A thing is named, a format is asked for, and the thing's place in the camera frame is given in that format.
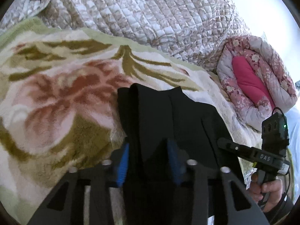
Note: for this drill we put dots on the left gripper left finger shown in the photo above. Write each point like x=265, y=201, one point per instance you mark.
x=108, y=175

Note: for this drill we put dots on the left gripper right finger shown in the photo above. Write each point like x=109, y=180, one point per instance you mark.
x=188, y=170

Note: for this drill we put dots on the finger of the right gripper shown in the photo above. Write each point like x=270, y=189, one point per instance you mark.
x=239, y=150

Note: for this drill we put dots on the black pants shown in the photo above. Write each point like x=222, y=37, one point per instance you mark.
x=164, y=129

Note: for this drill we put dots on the right hand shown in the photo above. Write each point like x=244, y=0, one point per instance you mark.
x=274, y=188

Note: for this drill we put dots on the pink floral comforter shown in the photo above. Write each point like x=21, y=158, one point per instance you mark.
x=253, y=75

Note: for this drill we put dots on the fleece floral blanket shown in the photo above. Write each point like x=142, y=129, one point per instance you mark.
x=59, y=106

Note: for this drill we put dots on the white quilted bedspread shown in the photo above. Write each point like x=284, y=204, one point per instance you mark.
x=190, y=30

